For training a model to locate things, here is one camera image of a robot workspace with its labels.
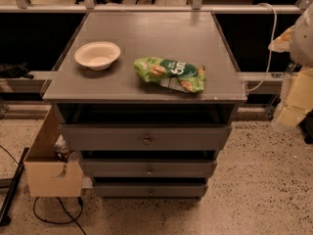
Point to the grey bottom drawer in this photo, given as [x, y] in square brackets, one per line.
[150, 190]

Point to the grey drawer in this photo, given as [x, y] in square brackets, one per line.
[150, 190]
[148, 168]
[117, 137]

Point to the grey top drawer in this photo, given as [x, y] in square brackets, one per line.
[117, 137]

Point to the metal frame rail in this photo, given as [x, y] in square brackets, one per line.
[38, 83]

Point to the black object on rail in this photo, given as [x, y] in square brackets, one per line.
[15, 71]

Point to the green chip bag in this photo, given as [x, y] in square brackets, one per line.
[171, 74]

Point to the light wooden box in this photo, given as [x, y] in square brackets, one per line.
[46, 174]

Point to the can inside wooden box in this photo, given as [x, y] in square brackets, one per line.
[61, 149]

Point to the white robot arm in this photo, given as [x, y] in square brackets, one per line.
[301, 45]

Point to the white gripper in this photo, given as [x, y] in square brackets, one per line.
[303, 43]

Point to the black metal bar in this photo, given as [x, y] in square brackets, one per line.
[11, 184]

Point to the grey drawer cabinet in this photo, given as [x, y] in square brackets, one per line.
[117, 96]

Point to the white paper bowl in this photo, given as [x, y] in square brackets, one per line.
[97, 56]

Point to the grey middle drawer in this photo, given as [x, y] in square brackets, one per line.
[148, 168]

